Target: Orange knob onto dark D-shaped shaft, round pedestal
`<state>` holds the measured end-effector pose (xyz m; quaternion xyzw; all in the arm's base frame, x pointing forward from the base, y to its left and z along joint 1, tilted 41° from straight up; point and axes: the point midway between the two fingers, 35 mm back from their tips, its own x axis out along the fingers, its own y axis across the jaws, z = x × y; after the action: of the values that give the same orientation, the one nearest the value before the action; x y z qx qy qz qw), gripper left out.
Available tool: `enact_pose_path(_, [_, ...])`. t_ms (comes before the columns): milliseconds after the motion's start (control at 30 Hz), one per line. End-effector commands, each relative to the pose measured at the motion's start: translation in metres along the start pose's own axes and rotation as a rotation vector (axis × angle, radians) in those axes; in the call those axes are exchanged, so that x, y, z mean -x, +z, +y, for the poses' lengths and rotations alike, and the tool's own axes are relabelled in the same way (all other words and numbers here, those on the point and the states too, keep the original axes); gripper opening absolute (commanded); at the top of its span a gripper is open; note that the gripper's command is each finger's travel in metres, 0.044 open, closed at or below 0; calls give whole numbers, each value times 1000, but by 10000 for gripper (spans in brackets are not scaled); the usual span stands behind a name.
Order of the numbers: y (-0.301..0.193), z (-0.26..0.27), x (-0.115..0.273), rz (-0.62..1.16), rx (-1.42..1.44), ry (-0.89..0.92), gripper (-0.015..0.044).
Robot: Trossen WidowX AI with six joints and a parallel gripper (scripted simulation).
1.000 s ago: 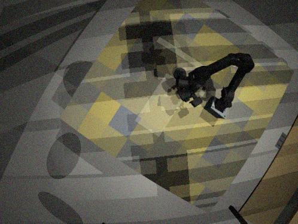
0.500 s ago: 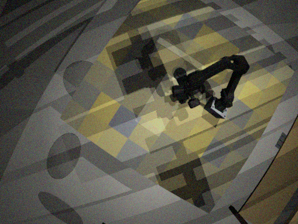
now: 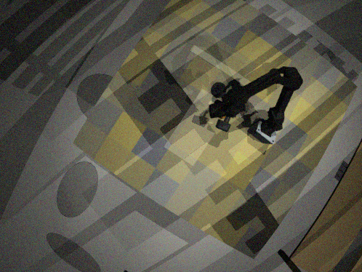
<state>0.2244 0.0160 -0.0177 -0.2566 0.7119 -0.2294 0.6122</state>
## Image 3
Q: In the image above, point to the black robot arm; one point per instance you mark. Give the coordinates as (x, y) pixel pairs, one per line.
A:
(238, 97)

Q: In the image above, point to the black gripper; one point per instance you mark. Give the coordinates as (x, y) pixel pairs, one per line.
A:
(224, 125)

